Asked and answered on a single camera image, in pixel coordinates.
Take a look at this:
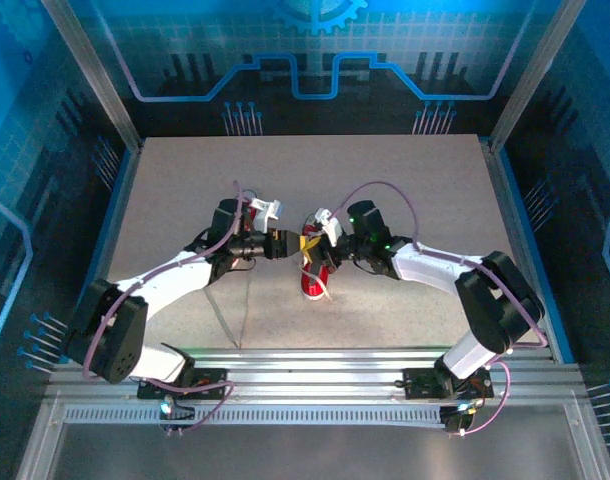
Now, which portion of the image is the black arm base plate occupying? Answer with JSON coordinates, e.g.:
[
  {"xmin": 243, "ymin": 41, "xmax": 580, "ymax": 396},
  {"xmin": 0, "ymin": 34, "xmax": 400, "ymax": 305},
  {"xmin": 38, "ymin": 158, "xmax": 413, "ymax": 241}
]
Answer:
[
  {"xmin": 137, "ymin": 372, "xmax": 230, "ymax": 401},
  {"xmin": 402, "ymin": 367, "xmax": 495, "ymax": 401}
]

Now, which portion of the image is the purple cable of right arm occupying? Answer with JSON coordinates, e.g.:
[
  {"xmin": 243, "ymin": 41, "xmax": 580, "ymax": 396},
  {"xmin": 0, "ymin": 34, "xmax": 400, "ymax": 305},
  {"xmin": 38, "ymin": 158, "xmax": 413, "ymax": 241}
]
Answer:
[{"xmin": 332, "ymin": 180, "xmax": 549, "ymax": 437}]

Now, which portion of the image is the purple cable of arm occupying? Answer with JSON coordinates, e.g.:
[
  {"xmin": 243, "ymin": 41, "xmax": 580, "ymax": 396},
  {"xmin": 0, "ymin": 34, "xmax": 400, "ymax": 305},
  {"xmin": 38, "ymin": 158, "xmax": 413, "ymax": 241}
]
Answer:
[
  {"xmin": 82, "ymin": 179, "xmax": 249, "ymax": 436},
  {"xmin": 332, "ymin": 180, "xmax": 549, "ymax": 437}
]

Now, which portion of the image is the aluminium mounting rail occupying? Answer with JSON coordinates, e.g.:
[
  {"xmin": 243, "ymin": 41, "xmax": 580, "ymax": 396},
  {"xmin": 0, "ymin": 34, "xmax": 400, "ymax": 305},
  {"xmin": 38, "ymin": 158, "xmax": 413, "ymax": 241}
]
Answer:
[{"xmin": 44, "ymin": 346, "xmax": 586, "ymax": 402}]

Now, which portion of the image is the aluminium table side rail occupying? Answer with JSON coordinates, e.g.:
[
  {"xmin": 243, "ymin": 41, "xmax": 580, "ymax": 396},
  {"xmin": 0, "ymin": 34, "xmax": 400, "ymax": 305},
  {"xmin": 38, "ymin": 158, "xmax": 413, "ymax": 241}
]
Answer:
[
  {"xmin": 479, "ymin": 138, "xmax": 557, "ymax": 362},
  {"xmin": 76, "ymin": 139, "xmax": 146, "ymax": 362}
]

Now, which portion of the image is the blue table edge strip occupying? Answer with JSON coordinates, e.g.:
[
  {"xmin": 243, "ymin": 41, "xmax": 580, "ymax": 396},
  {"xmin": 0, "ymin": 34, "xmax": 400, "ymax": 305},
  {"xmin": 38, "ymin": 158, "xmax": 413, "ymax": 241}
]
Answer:
[{"xmin": 58, "ymin": 147, "xmax": 136, "ymax": 364}]

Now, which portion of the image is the aluminium frame post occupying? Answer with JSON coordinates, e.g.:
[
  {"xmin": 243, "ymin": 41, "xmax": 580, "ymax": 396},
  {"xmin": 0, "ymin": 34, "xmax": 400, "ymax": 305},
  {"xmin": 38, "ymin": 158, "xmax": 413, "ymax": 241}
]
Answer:
[
  {"xmin": 39, "ymin": 0, "xmax": 146, "ymax": 154},
  {"xmin": 486, "ymin": 0, "xmax": 587, "ymax": 154}
]

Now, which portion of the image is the grey slotted cable duct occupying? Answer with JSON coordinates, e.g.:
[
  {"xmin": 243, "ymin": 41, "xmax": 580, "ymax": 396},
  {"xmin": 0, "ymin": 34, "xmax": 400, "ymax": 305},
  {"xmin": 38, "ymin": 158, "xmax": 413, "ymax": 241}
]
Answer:
[{"xmin": 63, "ymin": 405, "xmax": 446, "ymax": 426}]

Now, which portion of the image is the aluminium lower frame rail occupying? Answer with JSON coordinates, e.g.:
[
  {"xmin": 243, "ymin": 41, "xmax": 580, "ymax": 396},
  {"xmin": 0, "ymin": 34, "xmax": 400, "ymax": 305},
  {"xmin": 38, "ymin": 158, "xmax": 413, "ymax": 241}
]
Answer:
[
  {"xmin": 14, "ymin": 397, "xmax": 69, "ymax": 480},
  {"xmin": 562, "ymin": 399, "xmax": 610, "ymax": 480}
]

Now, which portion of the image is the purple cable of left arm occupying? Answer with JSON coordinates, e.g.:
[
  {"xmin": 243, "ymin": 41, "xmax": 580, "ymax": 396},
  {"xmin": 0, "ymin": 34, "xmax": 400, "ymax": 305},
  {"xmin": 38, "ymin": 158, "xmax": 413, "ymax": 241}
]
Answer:
[{"xmin": 82, "ymin": 179, "xmax": 249, "ymax": 436}]

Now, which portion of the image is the small black electronics box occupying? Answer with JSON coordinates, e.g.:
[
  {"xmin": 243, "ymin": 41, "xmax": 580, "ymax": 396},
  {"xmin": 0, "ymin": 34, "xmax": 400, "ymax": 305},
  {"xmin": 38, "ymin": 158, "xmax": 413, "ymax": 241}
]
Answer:
[
  {"xmin": 157, "ymin": 397, "xmax": 196, "ymax": 436},
  {"xmin": 442, "ymin": 403, "xmax": 479, "ymax": 436}
]

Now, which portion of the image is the grey metal panel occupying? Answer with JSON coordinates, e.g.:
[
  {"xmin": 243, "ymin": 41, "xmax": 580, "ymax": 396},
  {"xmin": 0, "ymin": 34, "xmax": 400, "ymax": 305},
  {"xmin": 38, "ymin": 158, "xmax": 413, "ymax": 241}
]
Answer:
[{"xmin": 49, "ymin": 424, "xmax": 586, "ymax": 480}]

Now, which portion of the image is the white shoelace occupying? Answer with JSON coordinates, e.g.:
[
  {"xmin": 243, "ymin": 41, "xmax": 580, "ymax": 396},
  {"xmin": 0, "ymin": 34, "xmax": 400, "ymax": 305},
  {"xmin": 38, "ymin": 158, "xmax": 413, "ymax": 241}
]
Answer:
[
  {"xmin": 204, "ymin": 279, "xmax": 254, "ymax": 350},
  {"xmin": 304, "ymin": 219, "xmax": 336, "ymax": 304}
]

